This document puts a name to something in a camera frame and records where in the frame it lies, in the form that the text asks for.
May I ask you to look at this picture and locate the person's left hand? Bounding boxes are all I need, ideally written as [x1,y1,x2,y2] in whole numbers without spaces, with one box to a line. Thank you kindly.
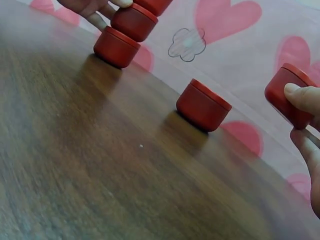
[56,0,134,32]

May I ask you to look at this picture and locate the person's right hand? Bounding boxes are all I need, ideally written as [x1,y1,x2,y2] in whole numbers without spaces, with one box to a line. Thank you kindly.
[284,83,320,210]

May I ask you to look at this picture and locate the red round tin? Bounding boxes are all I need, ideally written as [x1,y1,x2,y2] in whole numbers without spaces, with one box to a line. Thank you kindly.
[110,2,159,43]
[264,62,320,131]
[133,0,174,17]
[175,78,233,133]
[93,25,142,70]

